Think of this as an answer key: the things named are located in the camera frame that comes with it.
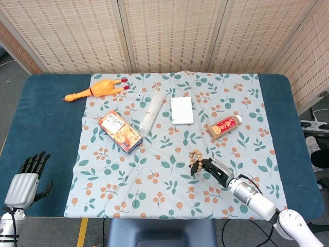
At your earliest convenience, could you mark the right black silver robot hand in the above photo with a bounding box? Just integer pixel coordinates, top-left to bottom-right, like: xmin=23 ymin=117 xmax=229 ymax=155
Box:
xmin=189 ymin=157 xmax=236 ymax=188

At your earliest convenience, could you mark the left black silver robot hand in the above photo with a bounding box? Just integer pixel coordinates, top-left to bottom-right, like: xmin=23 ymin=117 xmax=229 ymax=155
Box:
xmin=4 ymin=151 xmax=54 ymax=208

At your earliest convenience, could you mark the wooden bead bracelet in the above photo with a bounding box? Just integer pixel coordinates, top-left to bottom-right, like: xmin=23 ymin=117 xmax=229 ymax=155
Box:
xmin=188 ymin=149 xmax=203 ymax=169

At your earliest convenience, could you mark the brown drink bottle red label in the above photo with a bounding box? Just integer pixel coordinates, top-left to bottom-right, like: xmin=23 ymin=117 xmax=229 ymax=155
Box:
xmin=207 ymin=114 xmax=243 ymax=140

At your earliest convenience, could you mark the floral leaf print tablecloth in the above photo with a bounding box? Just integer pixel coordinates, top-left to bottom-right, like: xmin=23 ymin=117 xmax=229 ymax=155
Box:
xmin=63 ymin=73 xmax=288 ymax=220

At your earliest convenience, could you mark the teal blue table cover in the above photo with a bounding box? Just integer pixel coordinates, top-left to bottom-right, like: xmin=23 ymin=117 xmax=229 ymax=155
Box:
xmin=0 ymin=74 xmax=325 ymax=221

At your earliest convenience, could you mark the white flat box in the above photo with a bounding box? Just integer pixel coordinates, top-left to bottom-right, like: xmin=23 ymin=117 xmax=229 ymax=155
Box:
xmin=170 ymin=96 xmax=194 ymax=126

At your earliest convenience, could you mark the blue grey chair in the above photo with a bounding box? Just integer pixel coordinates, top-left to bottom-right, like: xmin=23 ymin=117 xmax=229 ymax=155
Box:
xmin=106 ymin=218 xmax=218 ymax=247

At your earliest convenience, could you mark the bundle of clear straws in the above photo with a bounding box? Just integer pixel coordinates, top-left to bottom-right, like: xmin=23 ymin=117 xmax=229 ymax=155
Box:
xmin=138 ymin=86 xmax=167 ymax=137

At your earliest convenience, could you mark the white shoe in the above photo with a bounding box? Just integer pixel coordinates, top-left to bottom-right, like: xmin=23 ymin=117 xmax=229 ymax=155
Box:
xmin=305 ymin=135 xmax=322 ymax=160

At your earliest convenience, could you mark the black fabric object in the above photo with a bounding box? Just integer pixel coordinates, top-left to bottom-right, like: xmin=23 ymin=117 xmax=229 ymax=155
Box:
xmin=310 ymin=148 xmax=329 ymax=172

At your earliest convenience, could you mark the orange blue snack box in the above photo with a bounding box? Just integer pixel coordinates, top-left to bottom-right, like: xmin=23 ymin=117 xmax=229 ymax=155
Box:
xmin=97 ymin=110 xmax=143 ymax=155

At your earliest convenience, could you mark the white floor stand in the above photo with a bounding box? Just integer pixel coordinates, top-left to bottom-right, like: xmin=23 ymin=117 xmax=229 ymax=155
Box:
xmin=300 ymin=108 xmax=329 ymax=133

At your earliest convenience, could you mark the yellow rubber chicken toy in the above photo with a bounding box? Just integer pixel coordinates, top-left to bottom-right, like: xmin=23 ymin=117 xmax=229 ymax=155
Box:
xmin=64 ymin=79 xmax=130 ymax=103

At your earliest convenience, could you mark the woven folding screen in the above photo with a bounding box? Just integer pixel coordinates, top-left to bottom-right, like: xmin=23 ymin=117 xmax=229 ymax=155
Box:
xmin=0 ymin=0 xmax=329 ymax=115

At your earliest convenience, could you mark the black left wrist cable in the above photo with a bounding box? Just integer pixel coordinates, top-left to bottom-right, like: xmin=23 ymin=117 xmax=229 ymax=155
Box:
xmin=2 ymin=206 xmax=19 ymax=247

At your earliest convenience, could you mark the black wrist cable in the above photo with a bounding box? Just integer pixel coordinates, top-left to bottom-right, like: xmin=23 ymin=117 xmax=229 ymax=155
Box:
xmin=239 ymin=174 xmax=263 ymax=194
xmin=2 ymin=206 xmax=19 ymax=247

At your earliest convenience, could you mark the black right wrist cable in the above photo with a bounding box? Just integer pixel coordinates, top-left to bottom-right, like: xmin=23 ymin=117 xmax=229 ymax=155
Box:
xmin=239 ymin=174 xmax=263 ymax=194

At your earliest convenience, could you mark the black floor cable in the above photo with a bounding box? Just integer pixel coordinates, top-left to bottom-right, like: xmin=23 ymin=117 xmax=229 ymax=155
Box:
xmin=222 ymin=220 xmax=280 ymax=247

